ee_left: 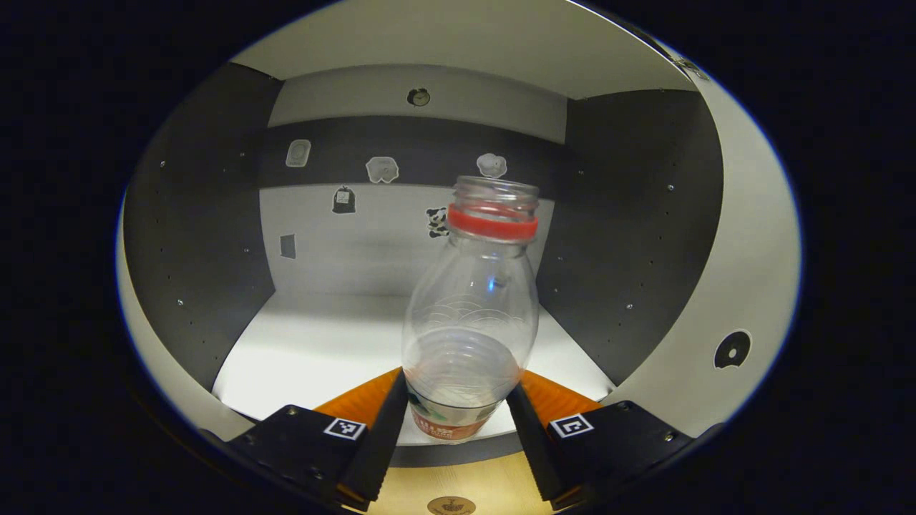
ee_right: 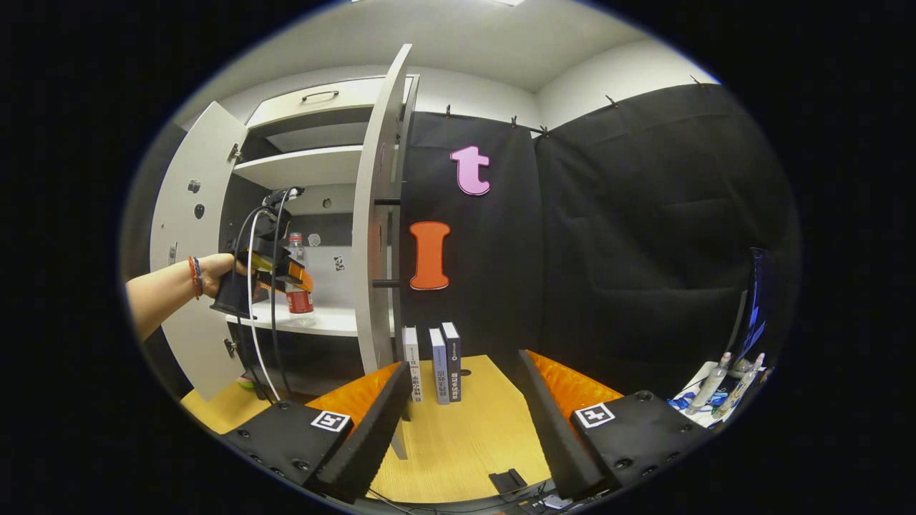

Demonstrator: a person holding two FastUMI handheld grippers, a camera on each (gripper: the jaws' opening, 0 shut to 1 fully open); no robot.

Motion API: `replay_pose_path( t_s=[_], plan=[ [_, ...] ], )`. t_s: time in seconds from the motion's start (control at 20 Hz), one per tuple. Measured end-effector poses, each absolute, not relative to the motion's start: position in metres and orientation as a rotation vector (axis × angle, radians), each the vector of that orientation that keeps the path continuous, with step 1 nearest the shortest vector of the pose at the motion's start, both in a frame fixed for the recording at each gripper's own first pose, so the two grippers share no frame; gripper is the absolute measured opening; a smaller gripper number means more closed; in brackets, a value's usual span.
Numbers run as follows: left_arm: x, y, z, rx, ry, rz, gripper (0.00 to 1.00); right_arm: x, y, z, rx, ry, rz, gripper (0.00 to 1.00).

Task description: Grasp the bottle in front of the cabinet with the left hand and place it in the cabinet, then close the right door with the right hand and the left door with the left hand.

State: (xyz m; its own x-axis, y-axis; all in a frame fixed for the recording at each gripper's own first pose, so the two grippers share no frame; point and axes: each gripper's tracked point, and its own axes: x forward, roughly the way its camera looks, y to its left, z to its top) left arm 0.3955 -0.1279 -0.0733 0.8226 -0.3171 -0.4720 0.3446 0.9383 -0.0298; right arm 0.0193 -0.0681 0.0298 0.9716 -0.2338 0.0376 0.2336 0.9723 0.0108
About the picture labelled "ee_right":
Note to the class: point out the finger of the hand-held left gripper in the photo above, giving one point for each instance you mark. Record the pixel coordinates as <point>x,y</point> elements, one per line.
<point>295,275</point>

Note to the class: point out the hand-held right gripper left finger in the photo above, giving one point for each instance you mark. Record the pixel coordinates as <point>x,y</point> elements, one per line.
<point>372,443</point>

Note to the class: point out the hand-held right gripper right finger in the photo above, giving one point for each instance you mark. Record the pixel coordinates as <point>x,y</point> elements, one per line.
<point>554,436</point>

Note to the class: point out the clear red-label water bottle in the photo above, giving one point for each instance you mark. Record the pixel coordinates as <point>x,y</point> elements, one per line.
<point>299,304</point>

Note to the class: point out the white cabinet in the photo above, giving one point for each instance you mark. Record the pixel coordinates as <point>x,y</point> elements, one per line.
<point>322,168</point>

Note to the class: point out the white cabinet door with phone sticker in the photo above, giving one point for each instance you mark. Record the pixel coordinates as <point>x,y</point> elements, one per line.
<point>179,236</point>

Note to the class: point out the white book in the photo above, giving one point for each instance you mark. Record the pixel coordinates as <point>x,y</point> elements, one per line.
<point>412,357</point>

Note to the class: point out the pale blue book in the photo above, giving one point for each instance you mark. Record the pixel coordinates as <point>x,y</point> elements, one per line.
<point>439,365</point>

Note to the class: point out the small green object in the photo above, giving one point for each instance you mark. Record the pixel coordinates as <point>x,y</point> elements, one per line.
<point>247,383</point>

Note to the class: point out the dark blue book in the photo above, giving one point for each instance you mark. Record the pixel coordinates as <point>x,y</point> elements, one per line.
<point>454,357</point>

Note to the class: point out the white cabinet drawer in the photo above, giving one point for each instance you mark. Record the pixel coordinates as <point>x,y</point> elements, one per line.
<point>336,104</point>

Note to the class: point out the white side table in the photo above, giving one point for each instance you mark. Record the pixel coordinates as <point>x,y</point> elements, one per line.
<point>705,418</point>

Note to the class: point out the clear spray bottle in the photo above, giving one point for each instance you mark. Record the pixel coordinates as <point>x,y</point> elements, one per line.
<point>741,386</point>
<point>708,386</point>

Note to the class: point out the black backdrop cloth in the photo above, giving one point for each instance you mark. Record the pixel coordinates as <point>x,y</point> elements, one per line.
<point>494,286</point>
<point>658,250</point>

